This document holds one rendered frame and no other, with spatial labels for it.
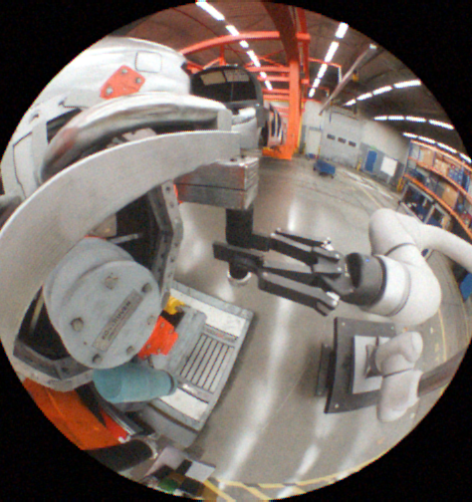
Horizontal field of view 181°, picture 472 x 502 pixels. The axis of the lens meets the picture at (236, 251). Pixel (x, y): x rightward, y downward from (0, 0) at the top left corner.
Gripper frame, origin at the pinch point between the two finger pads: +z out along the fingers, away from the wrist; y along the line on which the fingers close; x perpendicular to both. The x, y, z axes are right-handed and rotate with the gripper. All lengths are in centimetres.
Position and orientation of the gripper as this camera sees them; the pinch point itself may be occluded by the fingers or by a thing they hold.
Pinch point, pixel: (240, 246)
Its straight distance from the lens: 21.7
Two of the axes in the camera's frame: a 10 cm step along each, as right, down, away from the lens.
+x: 0.0, -7.2, -7.0
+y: 3.7, -6.4, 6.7
